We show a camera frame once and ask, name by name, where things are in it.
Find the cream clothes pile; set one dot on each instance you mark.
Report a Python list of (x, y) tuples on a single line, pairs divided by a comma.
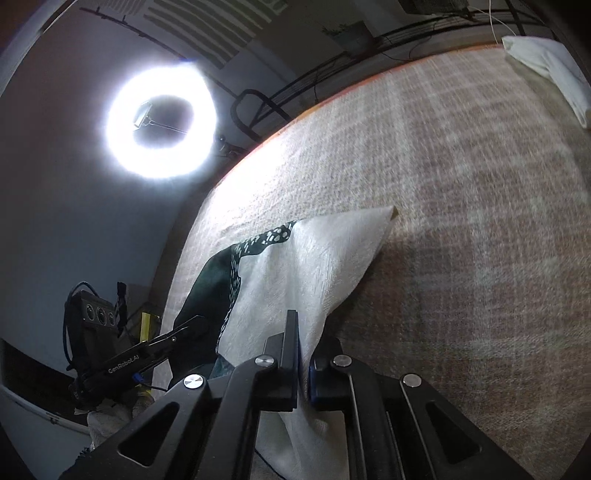
[(551, 60)]

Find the black metal rack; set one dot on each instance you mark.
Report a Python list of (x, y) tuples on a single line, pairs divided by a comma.
[(295, 65)]

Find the left gloved hand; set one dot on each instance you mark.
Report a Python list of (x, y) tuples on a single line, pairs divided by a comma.
[(110, 417)]

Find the potted plant teal pot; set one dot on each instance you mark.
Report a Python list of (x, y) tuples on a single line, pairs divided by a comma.
[(356, 39)]

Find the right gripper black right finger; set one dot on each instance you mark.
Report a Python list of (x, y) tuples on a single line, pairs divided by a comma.
[(320, 376)]

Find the green striped hanging cloth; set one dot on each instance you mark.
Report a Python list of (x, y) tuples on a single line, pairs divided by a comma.
[(215, 30)]

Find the green and white garment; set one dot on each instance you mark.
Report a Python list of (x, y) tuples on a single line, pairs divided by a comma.
[(244, 293)]

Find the beige plaid blanket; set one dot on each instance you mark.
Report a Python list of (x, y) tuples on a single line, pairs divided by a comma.
[(483, 287)]

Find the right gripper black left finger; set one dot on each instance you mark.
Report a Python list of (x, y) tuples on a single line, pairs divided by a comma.
[(289, 363)]

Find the bright ring light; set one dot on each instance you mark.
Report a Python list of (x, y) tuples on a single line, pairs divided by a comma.
[(162, 122)]

